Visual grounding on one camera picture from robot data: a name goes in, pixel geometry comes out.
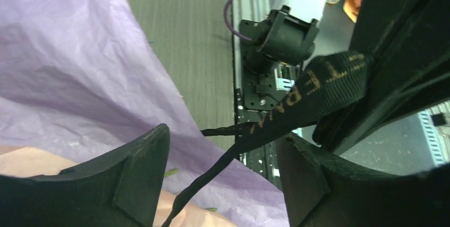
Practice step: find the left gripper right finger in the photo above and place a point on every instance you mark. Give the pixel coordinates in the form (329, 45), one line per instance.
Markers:
(323, 189)

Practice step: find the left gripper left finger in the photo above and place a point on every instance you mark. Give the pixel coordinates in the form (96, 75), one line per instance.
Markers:
(118, 188)

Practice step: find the black ribbon gold lettering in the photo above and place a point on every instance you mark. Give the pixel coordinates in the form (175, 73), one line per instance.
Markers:
(328, 83)

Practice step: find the pink paper flower bouquet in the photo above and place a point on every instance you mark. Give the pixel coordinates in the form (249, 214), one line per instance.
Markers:
(80, 79)

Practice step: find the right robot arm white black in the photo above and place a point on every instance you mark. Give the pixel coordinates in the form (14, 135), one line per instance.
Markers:
(286, 35)

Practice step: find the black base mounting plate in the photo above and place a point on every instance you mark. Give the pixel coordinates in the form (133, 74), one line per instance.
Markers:
(255, 95)

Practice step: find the aluminium rail frame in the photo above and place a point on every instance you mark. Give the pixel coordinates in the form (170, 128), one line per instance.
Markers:
(432, 138)

